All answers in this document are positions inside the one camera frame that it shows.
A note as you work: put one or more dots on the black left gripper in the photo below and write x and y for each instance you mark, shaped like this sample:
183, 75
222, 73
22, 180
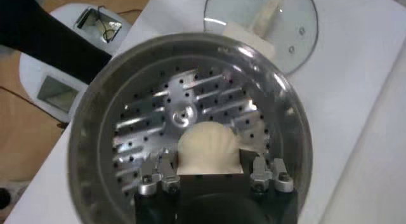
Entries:
47, 38

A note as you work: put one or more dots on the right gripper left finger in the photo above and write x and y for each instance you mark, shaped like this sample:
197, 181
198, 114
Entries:
169, 181

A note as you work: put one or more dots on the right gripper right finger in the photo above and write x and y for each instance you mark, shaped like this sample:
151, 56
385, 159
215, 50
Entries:
260, 177

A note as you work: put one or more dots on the white steamed baozi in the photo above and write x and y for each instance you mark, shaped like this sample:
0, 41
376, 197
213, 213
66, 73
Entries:
207, 146

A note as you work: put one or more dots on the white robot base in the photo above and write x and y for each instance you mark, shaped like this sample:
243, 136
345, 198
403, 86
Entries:
31, 76

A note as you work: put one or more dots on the stainless steel steamer basket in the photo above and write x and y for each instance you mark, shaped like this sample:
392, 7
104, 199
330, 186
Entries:
95, 133

